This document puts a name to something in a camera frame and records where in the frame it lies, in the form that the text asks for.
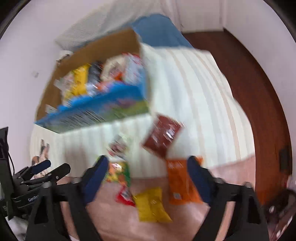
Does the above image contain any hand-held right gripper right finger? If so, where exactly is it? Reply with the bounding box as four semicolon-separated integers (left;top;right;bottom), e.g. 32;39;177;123
187;156;270;241

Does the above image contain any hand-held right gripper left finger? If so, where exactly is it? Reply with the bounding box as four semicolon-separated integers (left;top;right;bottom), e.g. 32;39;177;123
26;156;109;241

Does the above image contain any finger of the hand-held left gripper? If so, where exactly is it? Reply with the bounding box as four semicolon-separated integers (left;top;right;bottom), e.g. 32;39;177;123
13;159;52;181
23;163;71;186

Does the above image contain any orange snack packet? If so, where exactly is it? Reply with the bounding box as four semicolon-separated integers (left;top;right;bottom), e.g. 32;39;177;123
166;158;204;205

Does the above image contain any green fruit candy packet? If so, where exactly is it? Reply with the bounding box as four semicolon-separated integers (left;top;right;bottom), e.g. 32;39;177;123
104;161;131;186

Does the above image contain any small brown white packet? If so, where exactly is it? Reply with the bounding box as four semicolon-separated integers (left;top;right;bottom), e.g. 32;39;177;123
107;134;129;160

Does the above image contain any yellow chips packet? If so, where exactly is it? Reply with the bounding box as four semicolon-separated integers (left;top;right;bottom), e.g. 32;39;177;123
134;187;173;223

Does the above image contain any dark red snack packet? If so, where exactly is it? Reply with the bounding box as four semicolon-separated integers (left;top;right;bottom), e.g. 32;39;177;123
142;113;184;160

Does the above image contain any cardboard box with blue print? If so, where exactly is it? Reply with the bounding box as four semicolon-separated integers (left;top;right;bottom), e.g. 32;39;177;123
34;28;153;133

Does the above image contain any beige snack packet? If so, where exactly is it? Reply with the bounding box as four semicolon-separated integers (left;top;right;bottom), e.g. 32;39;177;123
54;74;70;93

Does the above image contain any yellow packet with dark label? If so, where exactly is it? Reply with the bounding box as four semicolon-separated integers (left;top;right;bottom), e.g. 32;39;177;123
62;64;90;105

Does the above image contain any black snack packet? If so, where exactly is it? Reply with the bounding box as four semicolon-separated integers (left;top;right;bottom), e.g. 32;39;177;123
87;61;103;95

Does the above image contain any grey white snack packet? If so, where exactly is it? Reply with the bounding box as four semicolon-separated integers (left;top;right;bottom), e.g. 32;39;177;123
102;56;126;80

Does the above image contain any red and white long packet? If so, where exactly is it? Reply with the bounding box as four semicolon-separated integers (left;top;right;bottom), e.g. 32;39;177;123
125;52;145;84

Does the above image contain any striped cat print blanket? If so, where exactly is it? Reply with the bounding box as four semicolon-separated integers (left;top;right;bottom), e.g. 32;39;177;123
30;43;257;241

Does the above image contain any grey dotted pillow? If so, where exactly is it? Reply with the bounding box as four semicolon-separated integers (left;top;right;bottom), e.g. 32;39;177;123
54;0;167;50

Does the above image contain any blue bed sheet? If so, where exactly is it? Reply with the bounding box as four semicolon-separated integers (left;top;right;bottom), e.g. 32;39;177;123
132;14;195;49

